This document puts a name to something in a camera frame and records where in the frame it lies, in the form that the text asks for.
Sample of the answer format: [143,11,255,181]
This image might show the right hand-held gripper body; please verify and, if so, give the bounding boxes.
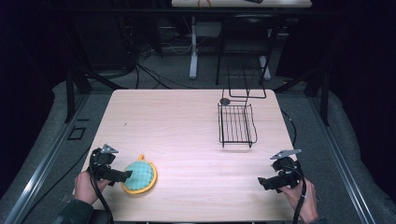
[269,148,304,189]

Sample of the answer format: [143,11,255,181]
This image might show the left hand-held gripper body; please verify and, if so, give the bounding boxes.
[87,143,120,183]

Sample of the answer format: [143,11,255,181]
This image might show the round teal yellow-rimmed sponge pad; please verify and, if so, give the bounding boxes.
[120,153,159,195]

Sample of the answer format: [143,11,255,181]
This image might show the black wire rack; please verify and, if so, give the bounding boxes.
[217,59,267,149]

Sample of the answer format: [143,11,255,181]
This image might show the person's left hand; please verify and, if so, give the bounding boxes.
[74,170,112,206]

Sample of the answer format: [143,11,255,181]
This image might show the person's right hand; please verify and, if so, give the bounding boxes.
[278,177,319,224]

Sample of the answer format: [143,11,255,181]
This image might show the black metal stand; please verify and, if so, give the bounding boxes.
[273,62,332,127]
[64,18,129,124]

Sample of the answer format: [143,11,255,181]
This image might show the black chair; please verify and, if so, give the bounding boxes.
[215,12,280,87]

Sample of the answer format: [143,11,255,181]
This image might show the white desk with legs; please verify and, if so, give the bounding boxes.
[170,0,313,80]

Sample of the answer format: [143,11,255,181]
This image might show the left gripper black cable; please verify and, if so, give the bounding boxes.
[89,148,115,224]

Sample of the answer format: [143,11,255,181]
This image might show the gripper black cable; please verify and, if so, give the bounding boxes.
[279,164,308,224]
[89,148,115,224]

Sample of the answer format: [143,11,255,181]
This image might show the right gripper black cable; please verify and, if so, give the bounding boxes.
[279,164,308,224]

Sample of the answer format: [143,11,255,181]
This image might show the black floor cable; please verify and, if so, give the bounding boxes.
[280,109,298,147]

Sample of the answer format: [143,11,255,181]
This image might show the tangle of floor cables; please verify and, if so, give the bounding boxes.
[118,12,200,91]

